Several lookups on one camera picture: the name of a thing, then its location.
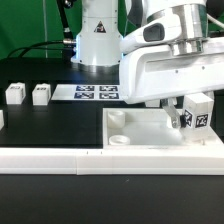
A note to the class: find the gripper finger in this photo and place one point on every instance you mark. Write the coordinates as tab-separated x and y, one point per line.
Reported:
168	106

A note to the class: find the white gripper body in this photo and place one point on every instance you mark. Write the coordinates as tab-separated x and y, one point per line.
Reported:
154	73

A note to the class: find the white square table top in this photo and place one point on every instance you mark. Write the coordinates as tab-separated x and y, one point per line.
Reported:
149	128

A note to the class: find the white L-shaped fence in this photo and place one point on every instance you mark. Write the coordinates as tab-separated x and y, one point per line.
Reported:
116	160

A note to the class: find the white sheet with markers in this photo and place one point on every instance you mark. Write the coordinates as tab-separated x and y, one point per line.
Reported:
77	92

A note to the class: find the white block at left edge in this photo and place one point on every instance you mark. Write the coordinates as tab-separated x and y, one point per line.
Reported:
1	119

